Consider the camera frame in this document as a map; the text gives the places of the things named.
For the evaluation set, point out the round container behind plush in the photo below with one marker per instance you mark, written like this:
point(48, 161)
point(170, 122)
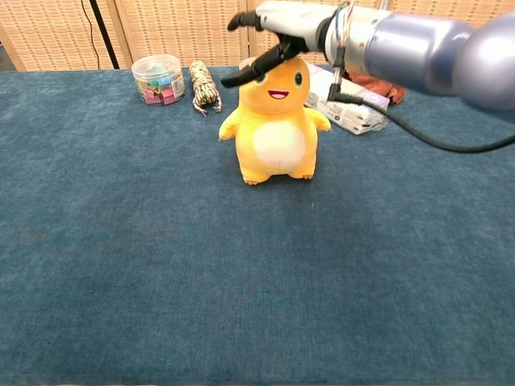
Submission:
point(244, 66)

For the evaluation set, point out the white tissue pack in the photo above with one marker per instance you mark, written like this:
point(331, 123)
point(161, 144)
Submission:
point(354, 114)

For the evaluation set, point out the yellow plush dinosaur toy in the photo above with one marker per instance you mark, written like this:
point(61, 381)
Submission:
point(273, 124)

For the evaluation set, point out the black stand pole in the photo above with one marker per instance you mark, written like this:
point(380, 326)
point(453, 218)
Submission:
point(104, 34)

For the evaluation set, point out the brown cloth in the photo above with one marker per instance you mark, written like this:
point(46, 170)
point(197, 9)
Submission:
point(396, 91)

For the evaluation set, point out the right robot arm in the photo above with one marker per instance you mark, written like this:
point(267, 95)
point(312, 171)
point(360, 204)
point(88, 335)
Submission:
point(422, 48)

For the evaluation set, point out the blue table cloth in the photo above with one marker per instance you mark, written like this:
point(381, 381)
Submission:
point(201, 261)

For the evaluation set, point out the woven bamboo folding screen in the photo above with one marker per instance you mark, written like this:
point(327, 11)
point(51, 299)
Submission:
point(181, 28)

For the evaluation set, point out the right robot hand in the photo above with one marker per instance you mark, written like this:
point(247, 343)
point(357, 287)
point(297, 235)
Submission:
point(293, 24)

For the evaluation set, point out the clear jar of coloured blocks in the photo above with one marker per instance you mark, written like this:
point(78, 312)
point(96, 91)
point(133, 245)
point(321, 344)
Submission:
point(158, 80)

